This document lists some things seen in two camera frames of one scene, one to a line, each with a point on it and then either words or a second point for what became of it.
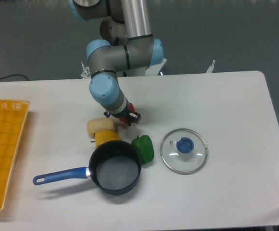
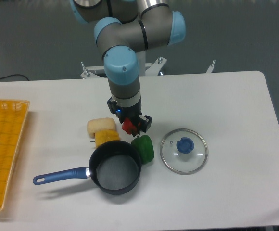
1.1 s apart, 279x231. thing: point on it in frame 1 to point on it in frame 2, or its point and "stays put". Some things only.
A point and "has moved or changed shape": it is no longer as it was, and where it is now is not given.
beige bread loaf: x=100 y=124 stays put
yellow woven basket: x=5 y=122 stays put
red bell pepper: x=133 y=109 has moved or changed shape
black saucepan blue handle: x=114 y=167 stays put
